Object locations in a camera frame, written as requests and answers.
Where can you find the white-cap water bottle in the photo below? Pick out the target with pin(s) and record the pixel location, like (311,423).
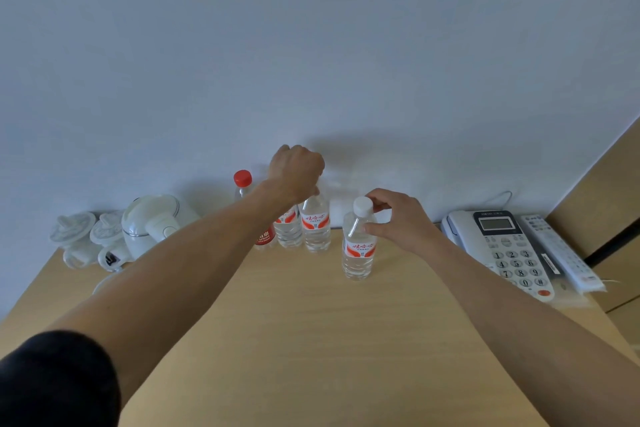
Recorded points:
(359,251)
(316,229)
(288,234)

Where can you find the person's left forearm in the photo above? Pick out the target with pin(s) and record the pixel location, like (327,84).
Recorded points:
(175,271)

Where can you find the wooden table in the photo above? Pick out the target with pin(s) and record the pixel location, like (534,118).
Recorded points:
(325,341)

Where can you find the person's right hand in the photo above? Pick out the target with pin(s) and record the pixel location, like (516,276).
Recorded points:
(410,226)

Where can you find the person's left hand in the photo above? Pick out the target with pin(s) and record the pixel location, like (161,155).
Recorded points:
(297,171)

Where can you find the person's right forearm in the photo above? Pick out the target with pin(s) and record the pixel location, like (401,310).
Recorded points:
(525,331)

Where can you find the black t-shirt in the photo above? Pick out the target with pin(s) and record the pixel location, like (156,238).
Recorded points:
(55,381)

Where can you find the grey desk telephone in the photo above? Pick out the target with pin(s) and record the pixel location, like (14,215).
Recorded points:
(505,251)

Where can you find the grey remote control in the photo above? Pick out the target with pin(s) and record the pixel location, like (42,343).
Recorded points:
(560,251)

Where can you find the white electric kettle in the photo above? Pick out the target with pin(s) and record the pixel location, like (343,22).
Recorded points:
(150,221)

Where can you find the red-cap water bottle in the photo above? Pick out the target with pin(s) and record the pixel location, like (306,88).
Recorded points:
(243,179)

